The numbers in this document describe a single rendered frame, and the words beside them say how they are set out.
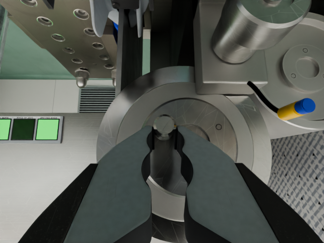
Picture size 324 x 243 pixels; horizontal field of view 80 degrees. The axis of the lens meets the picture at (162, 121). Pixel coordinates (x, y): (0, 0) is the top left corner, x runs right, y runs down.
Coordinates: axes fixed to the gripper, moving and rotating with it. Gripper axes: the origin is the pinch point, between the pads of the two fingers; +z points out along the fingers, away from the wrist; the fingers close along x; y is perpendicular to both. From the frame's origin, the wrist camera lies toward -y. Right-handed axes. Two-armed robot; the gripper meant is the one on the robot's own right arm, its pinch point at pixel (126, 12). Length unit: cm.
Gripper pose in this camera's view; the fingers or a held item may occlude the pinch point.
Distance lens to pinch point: 26.6
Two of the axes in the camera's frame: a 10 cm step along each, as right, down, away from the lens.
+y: 0.0, 9.8, -1.9
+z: -0.2, 1.9, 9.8
